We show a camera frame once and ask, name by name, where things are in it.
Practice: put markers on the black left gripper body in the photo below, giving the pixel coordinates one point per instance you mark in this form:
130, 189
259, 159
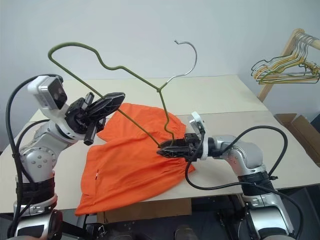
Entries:
77, 117

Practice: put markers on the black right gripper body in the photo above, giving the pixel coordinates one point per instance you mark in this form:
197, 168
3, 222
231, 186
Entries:
192, 150

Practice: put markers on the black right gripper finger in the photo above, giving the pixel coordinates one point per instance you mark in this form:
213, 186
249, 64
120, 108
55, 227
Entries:
175, 152
175, 143

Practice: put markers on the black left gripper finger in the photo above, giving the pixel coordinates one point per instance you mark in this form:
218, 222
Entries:
105, 110
113, 98

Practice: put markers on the orange shorts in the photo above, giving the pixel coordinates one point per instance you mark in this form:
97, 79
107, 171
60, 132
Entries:
130, 165

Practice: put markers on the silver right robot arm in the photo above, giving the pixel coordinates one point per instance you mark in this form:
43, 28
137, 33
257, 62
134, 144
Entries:
250, 155

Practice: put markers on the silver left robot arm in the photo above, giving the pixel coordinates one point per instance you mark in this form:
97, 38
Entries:
37, 155

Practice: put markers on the wooden hanger rack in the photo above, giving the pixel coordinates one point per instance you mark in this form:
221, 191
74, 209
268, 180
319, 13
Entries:
266, 91

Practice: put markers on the flat brown cardboard sheet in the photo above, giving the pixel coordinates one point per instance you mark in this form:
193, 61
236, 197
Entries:
150, 210

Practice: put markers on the open brown cardboard box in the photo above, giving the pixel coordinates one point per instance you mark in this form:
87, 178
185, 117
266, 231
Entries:
305, 135

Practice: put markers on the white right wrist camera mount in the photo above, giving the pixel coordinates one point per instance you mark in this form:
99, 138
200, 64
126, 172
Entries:
197, 122

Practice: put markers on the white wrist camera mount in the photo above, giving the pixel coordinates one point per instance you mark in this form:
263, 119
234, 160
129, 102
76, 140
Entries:
197, 122
45, 92

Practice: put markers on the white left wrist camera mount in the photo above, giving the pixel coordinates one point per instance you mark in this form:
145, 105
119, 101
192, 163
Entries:
45, 92

